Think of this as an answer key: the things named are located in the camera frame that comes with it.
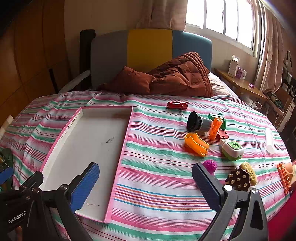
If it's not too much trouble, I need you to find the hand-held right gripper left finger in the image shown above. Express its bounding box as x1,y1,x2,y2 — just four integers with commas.
44,162,100,241

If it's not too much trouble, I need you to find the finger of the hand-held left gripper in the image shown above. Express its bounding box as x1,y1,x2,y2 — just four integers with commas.
20,171,44,194
0,167,14,186

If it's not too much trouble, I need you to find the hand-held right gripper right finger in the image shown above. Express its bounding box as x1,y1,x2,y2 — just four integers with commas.
192,162,270,241

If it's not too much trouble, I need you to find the magenta dimpled ball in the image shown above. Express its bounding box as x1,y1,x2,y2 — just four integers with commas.
203,159,217,175

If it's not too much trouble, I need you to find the pink shallow tray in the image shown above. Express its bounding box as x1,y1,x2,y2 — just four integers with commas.
39,105,134,223

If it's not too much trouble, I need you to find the yellow-orange plastic toy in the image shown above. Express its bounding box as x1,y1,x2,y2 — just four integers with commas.
184,133,210,157

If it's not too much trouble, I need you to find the white green toy stamp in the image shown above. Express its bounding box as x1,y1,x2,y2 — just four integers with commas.
219,138,244,161

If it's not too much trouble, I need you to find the green plastic toy holder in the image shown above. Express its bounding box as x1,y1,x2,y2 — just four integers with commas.
208,113,226,130

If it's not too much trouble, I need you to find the red metallic cylinder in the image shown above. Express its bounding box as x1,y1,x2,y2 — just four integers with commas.
166,101,188,110

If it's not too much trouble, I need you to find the brown studded toy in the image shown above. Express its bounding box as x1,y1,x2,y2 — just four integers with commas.
225,168,251,192

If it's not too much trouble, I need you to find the striped bed sheet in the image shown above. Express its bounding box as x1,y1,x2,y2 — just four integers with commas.
0,90,292,241

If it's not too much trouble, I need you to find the tan ridged toy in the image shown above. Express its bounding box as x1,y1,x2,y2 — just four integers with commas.
239,161,257,186

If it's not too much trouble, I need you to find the red puzzle block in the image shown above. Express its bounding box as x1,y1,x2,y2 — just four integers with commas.
216,130,229,141

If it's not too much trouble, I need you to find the orange building block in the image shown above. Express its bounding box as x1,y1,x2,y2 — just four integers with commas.
208,116,222,140

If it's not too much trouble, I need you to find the black grey cylinder toy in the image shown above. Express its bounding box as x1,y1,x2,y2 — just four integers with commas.
187,111,214,133

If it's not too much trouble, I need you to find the translucent plastic tube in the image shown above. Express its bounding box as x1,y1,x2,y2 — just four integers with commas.
265,127,275,154

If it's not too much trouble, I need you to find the orange plastic basket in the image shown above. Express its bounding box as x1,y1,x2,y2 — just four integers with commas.
277,162,294,194

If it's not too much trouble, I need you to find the peach round toy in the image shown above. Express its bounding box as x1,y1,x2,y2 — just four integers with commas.
284,162,295,179

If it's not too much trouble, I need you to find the pale pink pillow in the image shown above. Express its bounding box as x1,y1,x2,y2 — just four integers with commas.
208,72,235,99

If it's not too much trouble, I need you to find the wooden shelf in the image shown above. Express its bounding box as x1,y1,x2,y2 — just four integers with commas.
214,68,269,101

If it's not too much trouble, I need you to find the brown quilt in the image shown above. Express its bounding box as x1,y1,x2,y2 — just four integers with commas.
99,52,214,98

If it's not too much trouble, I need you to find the cardboard box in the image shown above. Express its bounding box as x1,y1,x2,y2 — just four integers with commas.
276,88,296,132

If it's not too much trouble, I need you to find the purple small box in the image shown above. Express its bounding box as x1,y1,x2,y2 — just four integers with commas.
235,66,247,80

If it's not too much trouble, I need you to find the wooden wardrobe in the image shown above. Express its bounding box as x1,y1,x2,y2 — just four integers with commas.
0,0,72,128

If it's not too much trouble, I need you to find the white carton box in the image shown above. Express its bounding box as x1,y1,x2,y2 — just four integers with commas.
228,55,240,78

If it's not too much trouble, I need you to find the black rolled mat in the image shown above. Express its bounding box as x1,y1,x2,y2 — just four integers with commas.
79,29,96,88

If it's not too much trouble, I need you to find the beige patterned curtain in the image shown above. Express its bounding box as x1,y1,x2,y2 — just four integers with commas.
253,5,287,93
136,0,188,32

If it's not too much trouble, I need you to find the grey yellow blue headboard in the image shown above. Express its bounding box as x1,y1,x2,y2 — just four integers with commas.
90,28,213,90

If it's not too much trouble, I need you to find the window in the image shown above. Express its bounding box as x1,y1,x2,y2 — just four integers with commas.
185,0,266,57

